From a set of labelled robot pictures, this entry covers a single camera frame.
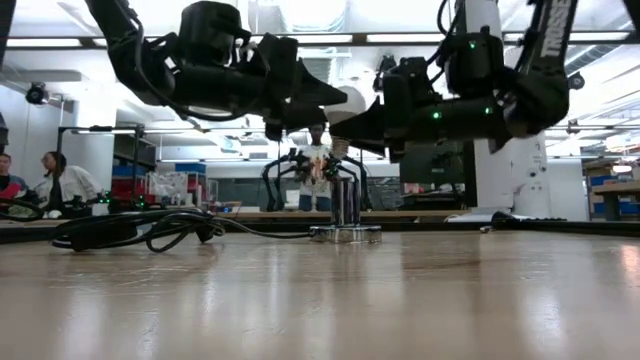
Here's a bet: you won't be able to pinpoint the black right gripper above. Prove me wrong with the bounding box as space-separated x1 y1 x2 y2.
328 56 450 164

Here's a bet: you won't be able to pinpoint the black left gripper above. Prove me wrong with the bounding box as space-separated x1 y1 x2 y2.
233 32 349 142

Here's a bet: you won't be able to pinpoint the white lightbulb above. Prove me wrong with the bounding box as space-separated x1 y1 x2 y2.
323 85 369 159

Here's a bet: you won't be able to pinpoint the chrome lamp socket base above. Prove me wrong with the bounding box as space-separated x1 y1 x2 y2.
308 173 383 245

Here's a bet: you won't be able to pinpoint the dark computer monitor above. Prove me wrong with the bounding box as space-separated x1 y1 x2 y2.
398 139 466 186

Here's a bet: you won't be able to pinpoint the black ceiling spotlight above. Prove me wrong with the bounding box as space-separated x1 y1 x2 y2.
25 82 50 106
374 54 399 91
563 71 586 92

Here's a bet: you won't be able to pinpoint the person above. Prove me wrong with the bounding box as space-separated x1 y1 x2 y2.
0 152 30 201
298 122 335 213
33 150 101 220

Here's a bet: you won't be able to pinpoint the light wooden desk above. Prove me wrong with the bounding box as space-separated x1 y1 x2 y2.
214 208 474 224

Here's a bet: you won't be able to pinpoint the black keyboard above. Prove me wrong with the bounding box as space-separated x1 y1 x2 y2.
491 210 570 223

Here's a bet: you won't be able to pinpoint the red storage crates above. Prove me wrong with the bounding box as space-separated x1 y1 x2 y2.
112 177 157 204

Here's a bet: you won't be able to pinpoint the wooden workbench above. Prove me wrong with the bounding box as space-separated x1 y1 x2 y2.
591 180 640 222

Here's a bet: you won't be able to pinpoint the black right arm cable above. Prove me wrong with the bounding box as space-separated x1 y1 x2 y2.
436 0 462 37

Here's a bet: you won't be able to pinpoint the black metal rack frame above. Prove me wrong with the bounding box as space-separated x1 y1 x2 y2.
55 124 146 211

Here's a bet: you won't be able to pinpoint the black lamp power cord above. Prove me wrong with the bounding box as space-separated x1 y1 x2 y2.
48 208 314 254

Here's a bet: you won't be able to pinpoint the black ring shaped object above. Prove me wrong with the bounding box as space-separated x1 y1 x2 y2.
0 197 46 223

